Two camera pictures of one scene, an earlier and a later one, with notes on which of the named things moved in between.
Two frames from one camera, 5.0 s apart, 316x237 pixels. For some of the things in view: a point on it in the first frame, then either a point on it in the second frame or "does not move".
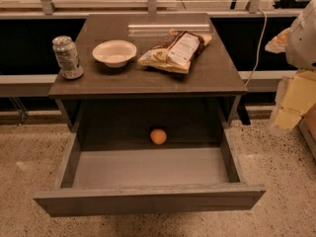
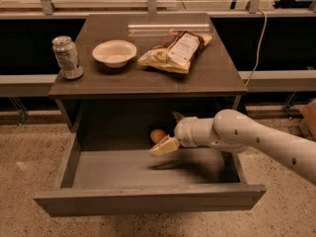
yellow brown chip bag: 177,51 does not move
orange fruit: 158,136 does not move
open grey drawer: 100,180 does not move
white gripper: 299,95 to 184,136
